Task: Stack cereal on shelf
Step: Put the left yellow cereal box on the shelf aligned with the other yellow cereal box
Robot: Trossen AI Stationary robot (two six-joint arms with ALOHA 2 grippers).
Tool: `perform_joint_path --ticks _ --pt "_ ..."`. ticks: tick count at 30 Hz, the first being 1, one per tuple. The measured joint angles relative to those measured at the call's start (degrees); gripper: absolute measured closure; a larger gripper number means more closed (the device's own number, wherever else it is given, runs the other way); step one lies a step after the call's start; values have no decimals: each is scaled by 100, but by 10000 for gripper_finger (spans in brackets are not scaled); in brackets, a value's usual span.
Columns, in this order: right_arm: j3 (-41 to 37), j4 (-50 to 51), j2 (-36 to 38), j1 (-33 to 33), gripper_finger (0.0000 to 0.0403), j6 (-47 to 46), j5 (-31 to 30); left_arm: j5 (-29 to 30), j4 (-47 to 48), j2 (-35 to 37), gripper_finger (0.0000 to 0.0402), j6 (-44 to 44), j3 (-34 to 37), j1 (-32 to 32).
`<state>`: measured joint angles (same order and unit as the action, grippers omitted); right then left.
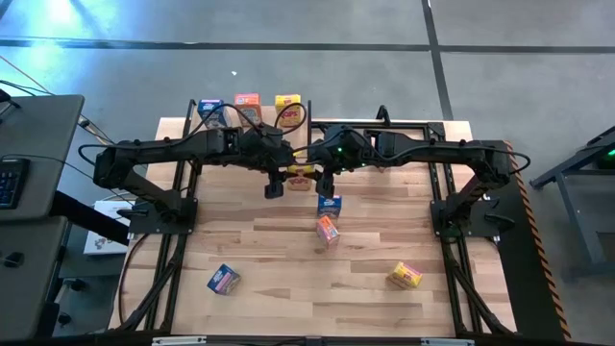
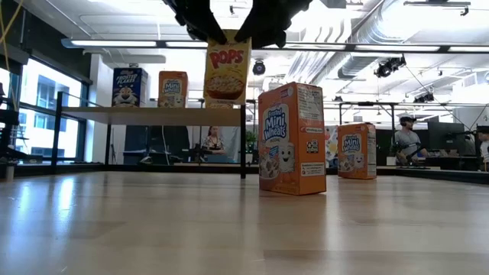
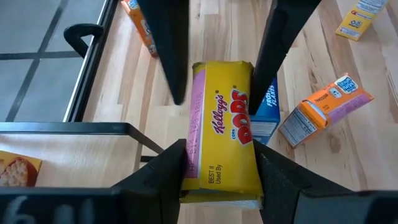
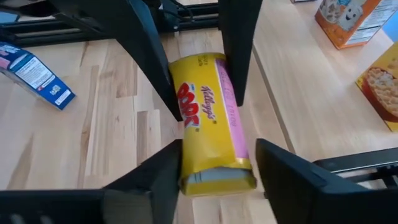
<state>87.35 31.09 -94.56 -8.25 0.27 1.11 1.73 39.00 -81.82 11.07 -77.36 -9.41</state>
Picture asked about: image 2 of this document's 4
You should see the person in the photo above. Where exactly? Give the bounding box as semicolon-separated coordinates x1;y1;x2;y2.
201;125;227;156
475;125;489;171
393;114;431;166

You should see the blue Frosted Flakes cereal box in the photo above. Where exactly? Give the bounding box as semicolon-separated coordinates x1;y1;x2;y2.
112;67;149;108

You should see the long ceiling light bar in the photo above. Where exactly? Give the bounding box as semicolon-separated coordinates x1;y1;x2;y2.
60;37;489;54

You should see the green potted plant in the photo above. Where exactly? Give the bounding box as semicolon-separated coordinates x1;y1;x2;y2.
245;130;259;164

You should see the yellow hanging cable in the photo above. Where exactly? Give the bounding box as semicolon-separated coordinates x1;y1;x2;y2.
0;0;24;112

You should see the thin black background frame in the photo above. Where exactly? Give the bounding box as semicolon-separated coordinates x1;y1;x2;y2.
338;100;397;127

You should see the black side bracket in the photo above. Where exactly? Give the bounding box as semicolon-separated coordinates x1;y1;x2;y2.
0;108;20;127

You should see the silver ventilation duct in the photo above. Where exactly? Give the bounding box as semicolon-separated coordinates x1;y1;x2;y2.
286;0;425;81

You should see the black computer monitor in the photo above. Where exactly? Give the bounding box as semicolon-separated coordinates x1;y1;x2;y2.
426;121;468;152

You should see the orange Mini Wheats cereal box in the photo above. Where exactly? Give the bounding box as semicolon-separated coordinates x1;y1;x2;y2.
336;121;378;180
257;81;328;196
157;70;189;109

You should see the black ceiling spotlight cluster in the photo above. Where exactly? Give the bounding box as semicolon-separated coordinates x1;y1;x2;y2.
373;55;408;79

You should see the black panel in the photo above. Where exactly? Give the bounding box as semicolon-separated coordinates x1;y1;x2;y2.
147;125;189;156

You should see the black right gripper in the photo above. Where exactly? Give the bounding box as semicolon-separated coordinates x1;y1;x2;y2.
235;0;314;49

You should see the black metal table frame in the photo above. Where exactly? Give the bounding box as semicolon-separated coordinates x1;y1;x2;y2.
0;162;489;186

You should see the white curtain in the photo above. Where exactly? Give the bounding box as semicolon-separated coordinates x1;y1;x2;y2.
225;125;242;163

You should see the floral patterned cloth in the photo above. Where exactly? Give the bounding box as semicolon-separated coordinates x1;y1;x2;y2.
324;125;339;169

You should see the wooden shelf with black posts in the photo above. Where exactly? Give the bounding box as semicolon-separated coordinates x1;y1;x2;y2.
50;90;248;180

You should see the dark blue panel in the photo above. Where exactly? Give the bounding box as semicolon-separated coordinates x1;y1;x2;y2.
122;125;149;165

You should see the black background robot device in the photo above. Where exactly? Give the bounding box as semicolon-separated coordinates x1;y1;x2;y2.
183;143;215;163

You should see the black ceiling track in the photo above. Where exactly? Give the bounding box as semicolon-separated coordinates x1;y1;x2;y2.
403;0;471;16

